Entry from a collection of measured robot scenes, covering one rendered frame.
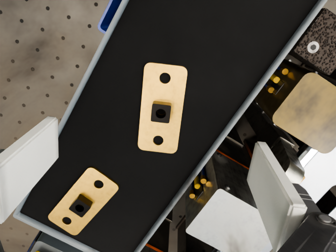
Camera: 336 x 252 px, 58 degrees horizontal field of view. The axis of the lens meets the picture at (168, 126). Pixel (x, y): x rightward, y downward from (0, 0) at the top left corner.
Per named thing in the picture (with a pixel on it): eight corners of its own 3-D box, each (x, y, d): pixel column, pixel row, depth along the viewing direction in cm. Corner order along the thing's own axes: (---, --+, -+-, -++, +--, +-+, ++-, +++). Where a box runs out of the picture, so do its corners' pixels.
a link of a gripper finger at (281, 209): (291, 205, 13) (309, 207, 13) (255, 140, 20) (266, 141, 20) (275, 258, 14) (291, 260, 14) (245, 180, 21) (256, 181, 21)
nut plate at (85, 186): (76, 235, 34) (72, 242, 32) (47, 216, 33) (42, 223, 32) (121, 185, 31) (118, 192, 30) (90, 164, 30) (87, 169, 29)
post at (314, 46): (250, 41, 70) (330, 76, 32) (232, 29, 69) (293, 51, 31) (264, 21, 68) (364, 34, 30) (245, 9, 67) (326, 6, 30)
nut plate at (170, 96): (176, 152, 29) (176, 158, 28) (137, 148, 29) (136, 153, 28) (188, 66, 26) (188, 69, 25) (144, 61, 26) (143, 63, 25)
